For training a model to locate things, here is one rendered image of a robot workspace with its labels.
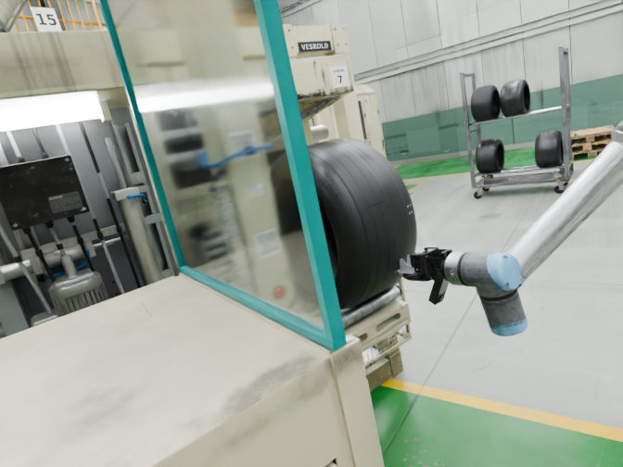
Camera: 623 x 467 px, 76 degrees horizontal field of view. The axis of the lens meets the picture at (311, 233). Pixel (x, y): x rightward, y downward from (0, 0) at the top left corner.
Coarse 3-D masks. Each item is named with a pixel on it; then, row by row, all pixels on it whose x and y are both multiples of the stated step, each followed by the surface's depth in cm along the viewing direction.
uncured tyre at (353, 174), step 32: (320, 160) 119; (352, 160) 121; (384, 160) 125; (320, 192) 117; (352, 192) 114; (384, 192) 118; (352, 224) 113; (384, 224) 116; (352, 256) 115; (384, 256) 118; (352, 288) 122; (384, 288) 132
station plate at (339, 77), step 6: (342, 66) 161; (330, 72) 158; (336, 72) 159; (342, 72) 161; (336, 78) 159; (342, 78) 161; (348, 78) 163; (336, 84) 160; (342, 84) 161; (348, 84) 163
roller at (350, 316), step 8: (392, 288) 141; (376, 296) 138; (384, 296) 138; (392, 296) 140; (360, 304) 134; (368, 304) 134; (376, 304) 135; (384, 304) 138; (344, 312) 130; (352, 312) 130; (360, 312) 131; (368, 312) 133; (344, 320) 128; (352, 320) 129
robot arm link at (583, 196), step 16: (608, 160) 96; (592, 176) 98; (608, 176) 96; (576, 192) 100; (592, 192) 98; (608, 192) 98; (560, 208) 102; (576, 208) 100; (592, 208) 100; (544, 224) 104; (560, 224) 102; (576, 224) 101; (528, 240) 106; (544, 240) 104; (560, 240) 103; (528, 256) 106; (544, 256) 105; (528, 272) 108
